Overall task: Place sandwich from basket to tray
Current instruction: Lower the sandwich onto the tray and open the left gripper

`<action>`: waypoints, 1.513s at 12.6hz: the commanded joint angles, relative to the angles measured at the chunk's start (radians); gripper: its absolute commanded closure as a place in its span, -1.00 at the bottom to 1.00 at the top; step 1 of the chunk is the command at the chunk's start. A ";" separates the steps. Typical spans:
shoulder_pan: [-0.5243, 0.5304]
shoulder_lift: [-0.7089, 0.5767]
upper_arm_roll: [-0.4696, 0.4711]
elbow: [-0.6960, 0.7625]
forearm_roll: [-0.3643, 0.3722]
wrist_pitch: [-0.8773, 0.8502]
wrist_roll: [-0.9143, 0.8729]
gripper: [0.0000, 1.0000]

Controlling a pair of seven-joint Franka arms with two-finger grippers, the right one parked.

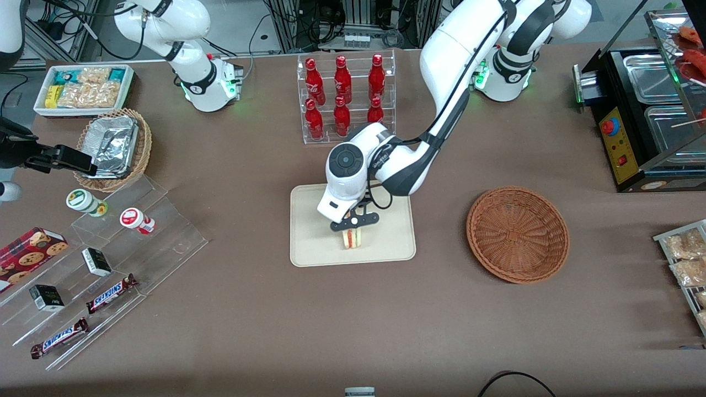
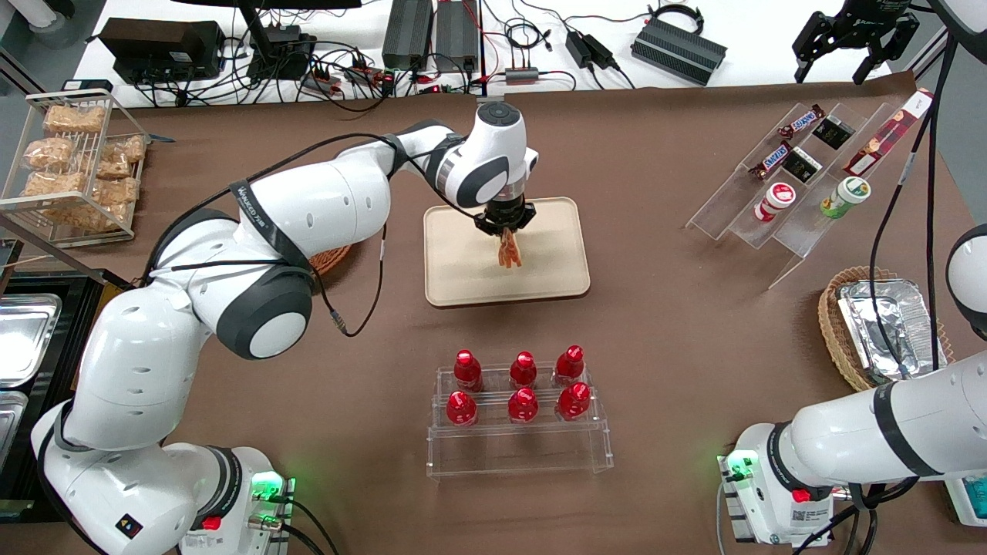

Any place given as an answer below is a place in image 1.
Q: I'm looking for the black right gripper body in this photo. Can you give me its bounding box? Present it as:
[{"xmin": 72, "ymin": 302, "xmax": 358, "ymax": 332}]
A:
[{"xmin": 0, "ymin": 117, "xmax": 40, "ymax": 169}]

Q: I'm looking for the cream plastic tray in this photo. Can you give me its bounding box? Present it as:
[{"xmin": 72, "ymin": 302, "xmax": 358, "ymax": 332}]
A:
[{"xmin": 290, "ymin": 182, "xmax": 417, "ymax": 268}]

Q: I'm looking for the aluminium foil tray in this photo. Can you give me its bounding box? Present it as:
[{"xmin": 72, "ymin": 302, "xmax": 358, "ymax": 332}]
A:
[{"xmin": 82, "ymin": 115, "xmax": 140, "ymax": 179}]

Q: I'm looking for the light oval wicker basket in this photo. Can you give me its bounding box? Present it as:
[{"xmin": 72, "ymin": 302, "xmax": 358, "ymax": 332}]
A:
[{"xmin": 74, "ymin": 108, "xmax": 153, "ymax": 193}]

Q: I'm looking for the brown round wicker basket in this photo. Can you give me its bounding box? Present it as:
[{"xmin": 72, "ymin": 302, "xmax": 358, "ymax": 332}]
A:
[{"xmin": 466, "ymin": 186, "xmax": 570, "ymax": 285}]

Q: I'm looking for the green-lid yogurt drink bottle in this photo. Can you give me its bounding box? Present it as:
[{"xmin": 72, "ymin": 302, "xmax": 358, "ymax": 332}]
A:
[{"xmin": 66, "ymin": 189, "xmax": 109, "ymax": 218}]

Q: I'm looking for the white rectangular snack bin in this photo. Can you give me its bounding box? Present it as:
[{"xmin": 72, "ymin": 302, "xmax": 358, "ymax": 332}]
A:
[{"xmin": 33, "ymin": 64, "xmax": 135, "ymax": 119}]

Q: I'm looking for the large clear cracker bag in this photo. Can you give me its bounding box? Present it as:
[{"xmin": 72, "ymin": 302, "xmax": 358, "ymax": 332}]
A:
[{"xmin": 58, "ymin": 81, "xmax": 121, "ymax": 109}]

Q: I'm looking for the red-lid yogurt drink bottle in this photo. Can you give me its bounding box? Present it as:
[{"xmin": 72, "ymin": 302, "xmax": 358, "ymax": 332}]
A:
[{"xmin": 120, "ymin": 207, "xmax": 157, "ymax": 235}]

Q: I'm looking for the small clear cracker bag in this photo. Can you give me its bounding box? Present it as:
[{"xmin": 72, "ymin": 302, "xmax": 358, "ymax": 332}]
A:
[{"xmin": 77, "ymin": 67, "xmax": 111, "ymax": 85}]

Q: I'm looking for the red chocolate-chip cookie box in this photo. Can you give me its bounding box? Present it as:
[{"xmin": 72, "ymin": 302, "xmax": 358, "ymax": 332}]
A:
[{"xmin": 0, "ymin": 227, "xmax": 69, "ymax": 293}]

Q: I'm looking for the small black box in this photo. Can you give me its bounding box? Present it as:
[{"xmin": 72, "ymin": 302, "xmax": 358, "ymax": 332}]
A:
[
  {"xmin": 29, "ymin": 285, "xmax": 66, "ymax": 313},
  {"xmin": 82, "ymin": 248, "xmax": 113, "ymax": 277}
]

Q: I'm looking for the clear acrylic bottle rack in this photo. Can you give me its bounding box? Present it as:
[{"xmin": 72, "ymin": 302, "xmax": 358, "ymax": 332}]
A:
[{"xmin": 297, "ymin": 49, "xmax": 397, "ymax": 146}]

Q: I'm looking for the clear acrylic stepped shelf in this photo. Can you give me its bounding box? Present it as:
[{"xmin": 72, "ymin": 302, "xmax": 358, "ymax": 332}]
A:
[{"xmin": 0, "ymin": 175, "xmax": 210, "ymax": 372}]

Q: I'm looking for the Snickers chocolate bar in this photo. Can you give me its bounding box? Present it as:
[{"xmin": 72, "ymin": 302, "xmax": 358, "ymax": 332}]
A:
[
  {"xmin": 86, "ymin": 273, "xmax": 139, "ymax": 315},
  {"xmin": 30, "ymin": 317, "xmax": 90, "ymax": 360}
]

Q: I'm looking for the white power strip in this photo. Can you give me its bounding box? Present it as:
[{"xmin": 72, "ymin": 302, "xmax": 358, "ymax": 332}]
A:
[{"xmin": 342, "ymin": 33, "xmax": 387, "ymax": 49}]

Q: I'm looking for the black hot food display case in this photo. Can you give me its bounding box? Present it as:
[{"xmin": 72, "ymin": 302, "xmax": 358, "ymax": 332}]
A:
[{"xmin": 572, "ymin": 8, "xmax": 706, "ymax": 193}]

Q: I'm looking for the stainless steel food pan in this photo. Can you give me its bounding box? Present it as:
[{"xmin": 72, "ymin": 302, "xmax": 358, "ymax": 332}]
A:
[
  {"xmin": 644, "ymin": 105, "xmax": 706, "ymax": 154},
  {"xmin": 622, "ymin": 53, "xmax": 684, "ymax": 105}
]

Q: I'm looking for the red fried food piece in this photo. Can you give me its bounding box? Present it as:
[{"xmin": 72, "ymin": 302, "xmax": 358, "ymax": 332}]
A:
[
  {"xmin": 677, "ymin": 24, "xmax": 706, "ymax": 48},
  {"xmin": 683, "ymin": 49, "xmax": 706, "ymax": 78}
]

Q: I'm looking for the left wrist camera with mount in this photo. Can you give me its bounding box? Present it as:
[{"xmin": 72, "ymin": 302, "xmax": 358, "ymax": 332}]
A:
[{"xmin": 330, "ymin": 211, "xmax": 380, "ymax": 232}]

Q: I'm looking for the aluminium frame rack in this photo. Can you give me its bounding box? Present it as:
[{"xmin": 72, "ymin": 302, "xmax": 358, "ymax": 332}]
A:
[{"xmin": 264, "ymin": 0, "xmax": 442, "ymax": 53}]

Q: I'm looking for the black cable loop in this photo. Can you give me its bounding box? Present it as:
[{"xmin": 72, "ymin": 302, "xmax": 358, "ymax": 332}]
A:
[{"xmin": 477, "ymin": 371, "xmax": 558, "ymax": 397}]

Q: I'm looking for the grey wire rack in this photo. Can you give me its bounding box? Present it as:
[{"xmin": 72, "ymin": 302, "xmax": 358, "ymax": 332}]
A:
[{"xmin": 653, "ymin": 219, "xmax": 706, "ymax": 337}]

